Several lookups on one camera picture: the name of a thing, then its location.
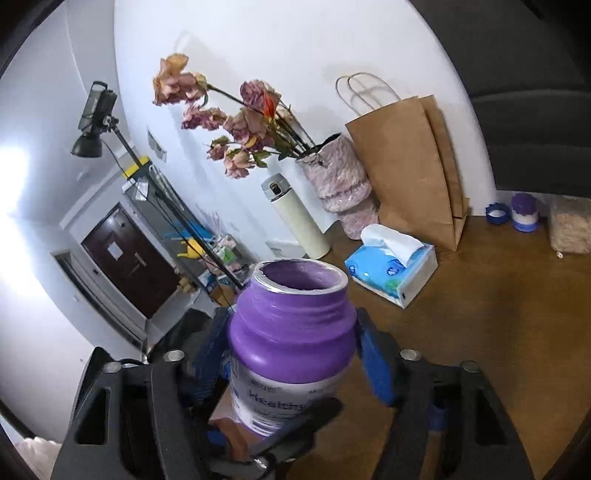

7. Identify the blue bottle cap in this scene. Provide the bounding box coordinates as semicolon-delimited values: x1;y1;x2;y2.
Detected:
485;202;511;226

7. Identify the cluttered metal shelf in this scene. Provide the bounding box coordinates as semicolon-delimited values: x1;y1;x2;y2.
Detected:
122;157;252;307

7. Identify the purple Healthy Heart bottle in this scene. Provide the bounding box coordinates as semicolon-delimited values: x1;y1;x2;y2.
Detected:
228;259;356;437

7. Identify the purple white bottle cap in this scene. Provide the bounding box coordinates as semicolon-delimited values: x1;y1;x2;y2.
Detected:
511;192;539;233

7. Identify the clear jar of grains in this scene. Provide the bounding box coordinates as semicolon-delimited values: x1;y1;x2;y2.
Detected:
549;195;591;255

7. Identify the brown paper bag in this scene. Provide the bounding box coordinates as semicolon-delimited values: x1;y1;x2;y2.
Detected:
335;72;469;251

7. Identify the cream thermos bottle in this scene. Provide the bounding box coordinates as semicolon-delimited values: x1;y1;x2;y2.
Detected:
262;173;331;260

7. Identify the blue tissue box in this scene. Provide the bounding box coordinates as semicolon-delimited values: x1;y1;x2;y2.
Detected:
345;224;438;309

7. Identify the person's left hand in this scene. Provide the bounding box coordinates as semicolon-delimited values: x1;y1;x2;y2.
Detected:
209;417;260;462

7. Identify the pink textured vase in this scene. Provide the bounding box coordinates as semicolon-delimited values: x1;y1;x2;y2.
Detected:
297;134;379;240

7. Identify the dark brown door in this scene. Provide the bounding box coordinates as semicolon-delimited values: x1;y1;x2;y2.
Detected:
82;204;178;319

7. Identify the black light on stand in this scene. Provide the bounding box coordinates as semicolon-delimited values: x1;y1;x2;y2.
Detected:
71;81;245;292

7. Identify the black chair backrest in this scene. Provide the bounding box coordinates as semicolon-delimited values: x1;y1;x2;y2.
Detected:
413;0;590;198

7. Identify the dried pink flower bouquet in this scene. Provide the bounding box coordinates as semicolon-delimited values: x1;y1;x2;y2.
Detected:
152;53;317;179

